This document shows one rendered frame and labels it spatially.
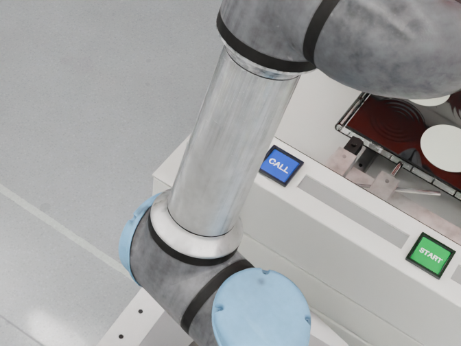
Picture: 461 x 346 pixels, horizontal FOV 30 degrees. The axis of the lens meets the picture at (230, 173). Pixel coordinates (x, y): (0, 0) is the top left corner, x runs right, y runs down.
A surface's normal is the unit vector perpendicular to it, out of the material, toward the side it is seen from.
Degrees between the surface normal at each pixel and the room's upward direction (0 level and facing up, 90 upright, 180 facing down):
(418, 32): 46
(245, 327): 7
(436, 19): 34
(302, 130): 0
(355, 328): 90
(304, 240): 90
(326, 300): 90
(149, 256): 75
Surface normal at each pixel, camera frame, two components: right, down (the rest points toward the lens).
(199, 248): 0.23, -0.02
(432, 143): 0.11, -0.58
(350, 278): -0.55, 0.64
